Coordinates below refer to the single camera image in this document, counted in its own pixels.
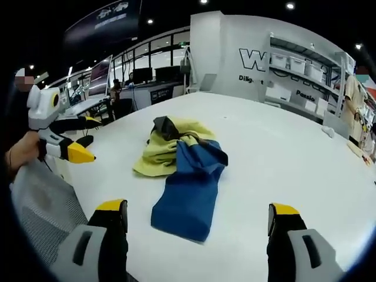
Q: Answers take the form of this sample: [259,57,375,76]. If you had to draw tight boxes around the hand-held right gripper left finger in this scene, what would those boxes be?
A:
[55,199,129,282]

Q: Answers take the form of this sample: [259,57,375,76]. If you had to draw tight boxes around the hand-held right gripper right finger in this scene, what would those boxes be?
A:
[266,202,346,282]

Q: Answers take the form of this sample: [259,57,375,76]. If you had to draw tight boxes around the yellow and blue garment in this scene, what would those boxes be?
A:
[132,115,230,243]

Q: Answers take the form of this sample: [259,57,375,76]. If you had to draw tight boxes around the person's left hand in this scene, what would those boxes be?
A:
[6,129,42,174]

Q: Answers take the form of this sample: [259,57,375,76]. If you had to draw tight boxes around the grey desk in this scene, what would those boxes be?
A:
[62,96,113,119]

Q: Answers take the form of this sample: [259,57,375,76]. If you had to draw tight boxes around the black office chair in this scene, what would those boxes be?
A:
[110,98,133,120]

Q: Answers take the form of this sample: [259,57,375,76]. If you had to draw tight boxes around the large display screen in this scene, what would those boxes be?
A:
[87,53,114,97]

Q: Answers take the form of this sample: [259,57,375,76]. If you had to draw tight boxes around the grey mesh cloth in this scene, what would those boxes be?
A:
[10,162,89,270]

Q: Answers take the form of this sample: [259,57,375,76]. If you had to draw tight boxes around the black computer monitor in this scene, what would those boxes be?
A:
[154,65,181,82]
[132,67,154,84]

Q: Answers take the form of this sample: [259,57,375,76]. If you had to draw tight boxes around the dark hanging banner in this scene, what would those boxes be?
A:
[62,0,143,45]

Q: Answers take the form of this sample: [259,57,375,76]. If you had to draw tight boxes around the light wooden board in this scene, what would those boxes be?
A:
[346,142,374,166]

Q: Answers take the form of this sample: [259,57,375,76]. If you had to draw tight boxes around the white cardboard box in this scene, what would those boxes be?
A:
[314,98,330,119]
[265,84,292,103]

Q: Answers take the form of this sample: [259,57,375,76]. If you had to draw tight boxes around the white metal shelf rack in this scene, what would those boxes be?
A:
[266,31,355,119]

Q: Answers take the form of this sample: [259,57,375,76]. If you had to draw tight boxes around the white storage box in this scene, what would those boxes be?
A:
[288,56,307,73]
[304,62,324,82]
[271,55,288,71]

